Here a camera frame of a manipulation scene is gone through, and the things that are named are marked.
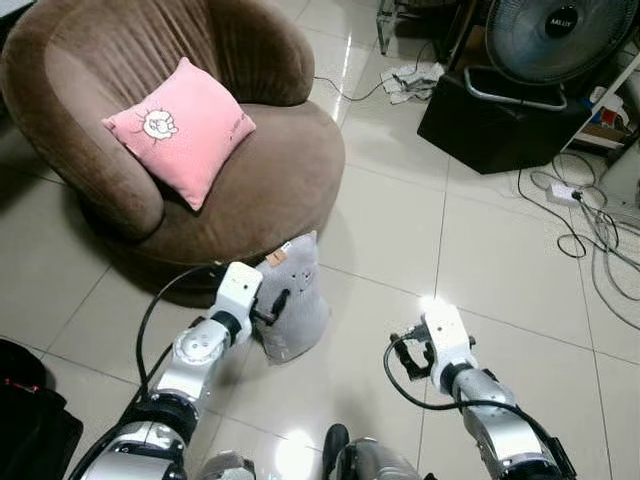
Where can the grey plush pillow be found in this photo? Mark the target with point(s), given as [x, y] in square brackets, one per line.
[302, 310]

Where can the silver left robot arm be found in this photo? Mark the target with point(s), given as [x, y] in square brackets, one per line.
[190, 370]

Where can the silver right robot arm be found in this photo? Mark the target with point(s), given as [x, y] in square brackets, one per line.
[500, 420]

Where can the brown round sofa chair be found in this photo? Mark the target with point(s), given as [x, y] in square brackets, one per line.
[270, 170]

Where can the pink pillow with pig print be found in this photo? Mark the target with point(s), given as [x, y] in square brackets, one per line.
[190, 130]

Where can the grey floor fan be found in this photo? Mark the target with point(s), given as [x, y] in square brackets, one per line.
[560, 35]

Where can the brown cardboard hang tag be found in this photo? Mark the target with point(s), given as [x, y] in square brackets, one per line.
[277, 258]

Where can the robot right leg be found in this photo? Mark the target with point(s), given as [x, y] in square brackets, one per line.
[375, 462]

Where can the robot leg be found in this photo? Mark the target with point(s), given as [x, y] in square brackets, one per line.
[375, 462]
[228, 466]

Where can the robot left leg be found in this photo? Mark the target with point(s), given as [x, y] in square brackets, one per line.
[228, 466]

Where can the white power strip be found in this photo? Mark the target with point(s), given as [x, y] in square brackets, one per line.
[564, 193]

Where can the black box cabinet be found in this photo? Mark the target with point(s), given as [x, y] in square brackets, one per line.
[490, 130]

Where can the white crumpled cloth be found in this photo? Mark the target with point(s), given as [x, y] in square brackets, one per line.
[412, 82]

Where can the black bag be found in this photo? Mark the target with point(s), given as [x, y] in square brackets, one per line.
[35, 430]

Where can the white shelf unit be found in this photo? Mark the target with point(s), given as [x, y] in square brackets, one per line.
[612, 110]

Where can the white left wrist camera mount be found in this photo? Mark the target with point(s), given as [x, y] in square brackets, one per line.
[238, 290]

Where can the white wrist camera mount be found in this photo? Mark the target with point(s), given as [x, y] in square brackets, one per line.
[447, 335]
[238, 290]

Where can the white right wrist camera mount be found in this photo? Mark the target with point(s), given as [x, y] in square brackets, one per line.
[447, 335]

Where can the glass table frame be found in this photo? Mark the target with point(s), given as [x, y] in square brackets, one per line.
[385, 25]

